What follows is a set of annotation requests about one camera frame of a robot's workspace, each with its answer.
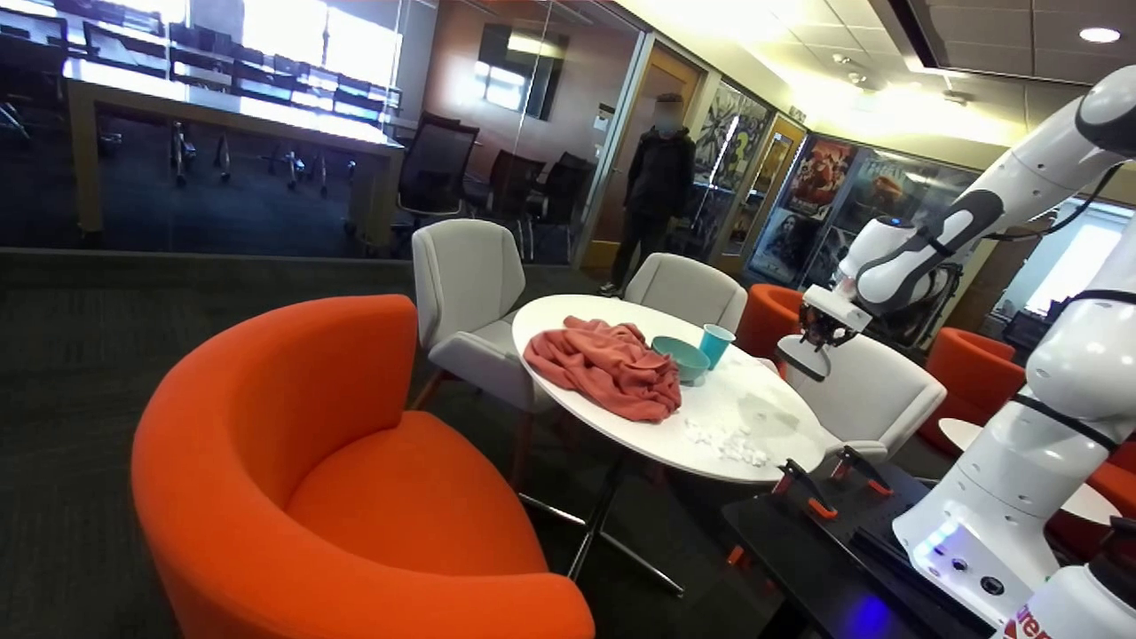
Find red wall poster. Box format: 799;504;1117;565
785;134;859;225

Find teal cup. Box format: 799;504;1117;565
697;322;740;367

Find chrome table leg frame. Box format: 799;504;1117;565
513;455;688;601

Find person in dark clothes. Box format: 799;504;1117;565
619;89;703;293

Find black mesh office chair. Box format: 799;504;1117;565
394;113;484;227

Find orange tub armchair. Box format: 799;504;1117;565
129;293;599;639

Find long high counter table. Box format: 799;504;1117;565
64;52;413;243

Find wall mounted screen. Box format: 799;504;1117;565
477;22;570;122

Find dark side chair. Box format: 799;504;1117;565
536;154;599;270
484;148;546;257

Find wide white upholstered chair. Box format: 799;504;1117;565
781;330;953;462

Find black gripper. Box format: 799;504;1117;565
807;308;859;355

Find black clamp with orange handle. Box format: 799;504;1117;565
773;457;845;526
828;443;900;504

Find black handle with orange ring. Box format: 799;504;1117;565
773;335;835;384

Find low white upholstered chair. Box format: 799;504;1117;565
620;250;754;335

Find crumpled red cloth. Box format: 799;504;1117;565
521;314;688;425

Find tall white upholstered chair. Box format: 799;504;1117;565
407;218;546;413

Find small white paper scraps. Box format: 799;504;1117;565
717;396;815;474

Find black robot cart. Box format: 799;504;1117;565
721;455;1006;639

